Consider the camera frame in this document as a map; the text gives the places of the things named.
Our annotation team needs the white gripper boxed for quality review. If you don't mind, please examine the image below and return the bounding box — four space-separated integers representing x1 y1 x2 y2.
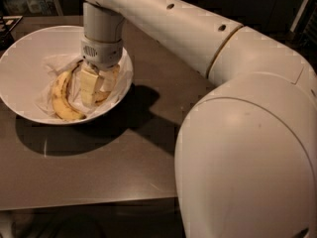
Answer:
79 36 123 106

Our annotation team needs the small yellow banana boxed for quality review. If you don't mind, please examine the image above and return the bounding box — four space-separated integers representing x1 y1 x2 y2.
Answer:
95 91 110 105

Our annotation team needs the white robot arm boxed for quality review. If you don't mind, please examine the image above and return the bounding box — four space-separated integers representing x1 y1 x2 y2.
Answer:
85 0 317 238

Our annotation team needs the large yellow banana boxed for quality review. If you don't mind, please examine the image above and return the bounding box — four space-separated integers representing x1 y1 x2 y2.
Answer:
51 62 86 121

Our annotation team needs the white bowl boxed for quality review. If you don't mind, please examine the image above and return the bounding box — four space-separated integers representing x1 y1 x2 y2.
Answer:
0 25 135 126

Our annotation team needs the white paper liner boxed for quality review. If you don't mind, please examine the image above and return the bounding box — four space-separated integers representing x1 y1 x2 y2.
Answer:
35 53 133 123

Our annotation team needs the dark tray at edge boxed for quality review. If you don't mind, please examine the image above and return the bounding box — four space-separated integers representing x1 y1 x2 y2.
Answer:
0 16 22 51

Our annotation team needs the shelf with bottles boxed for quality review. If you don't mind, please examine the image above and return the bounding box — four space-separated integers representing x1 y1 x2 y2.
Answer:
0 0 62 16

